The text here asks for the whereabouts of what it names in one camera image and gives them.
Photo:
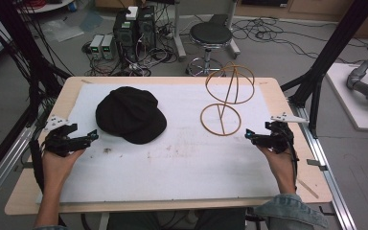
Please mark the person's right hand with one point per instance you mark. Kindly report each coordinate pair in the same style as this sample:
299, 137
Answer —
279, 169

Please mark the metal bracket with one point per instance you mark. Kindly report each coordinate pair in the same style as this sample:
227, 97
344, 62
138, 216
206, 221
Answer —
317, 163

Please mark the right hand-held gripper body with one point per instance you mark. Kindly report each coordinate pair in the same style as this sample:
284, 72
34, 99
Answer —
279, 134

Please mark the black round stool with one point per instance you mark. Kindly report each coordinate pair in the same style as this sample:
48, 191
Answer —
210, 35

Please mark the clear plastic sheet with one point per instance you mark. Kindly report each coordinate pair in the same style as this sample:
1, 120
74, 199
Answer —
62, 30

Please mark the white table mat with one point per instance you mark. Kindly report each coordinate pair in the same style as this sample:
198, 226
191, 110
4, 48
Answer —
179, 166

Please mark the white platform board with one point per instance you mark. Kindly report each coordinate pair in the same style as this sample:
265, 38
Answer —
348, 105

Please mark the black frame post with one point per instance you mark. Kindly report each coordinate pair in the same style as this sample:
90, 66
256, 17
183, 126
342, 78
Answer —
329, 54
22, 41

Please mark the thin wooden stick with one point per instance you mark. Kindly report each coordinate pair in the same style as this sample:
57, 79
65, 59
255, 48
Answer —
308, 188

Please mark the white box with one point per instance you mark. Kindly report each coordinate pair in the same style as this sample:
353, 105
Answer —
132, 13

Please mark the person's left hand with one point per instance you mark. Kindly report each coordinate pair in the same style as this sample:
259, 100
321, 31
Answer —
59, 166

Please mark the grey bench power supply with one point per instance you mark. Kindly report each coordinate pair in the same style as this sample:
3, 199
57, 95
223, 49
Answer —
96, 46
108, 47

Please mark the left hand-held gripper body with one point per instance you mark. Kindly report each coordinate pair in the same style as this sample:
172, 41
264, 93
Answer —
59, 140

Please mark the black computer tower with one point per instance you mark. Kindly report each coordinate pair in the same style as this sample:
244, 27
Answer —
126, 38
147, 28

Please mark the aluminium rail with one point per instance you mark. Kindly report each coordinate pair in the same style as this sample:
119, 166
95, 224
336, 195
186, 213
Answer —
3, 169
329, 179

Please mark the black cap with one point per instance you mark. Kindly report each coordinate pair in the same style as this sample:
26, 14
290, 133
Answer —
131, 115

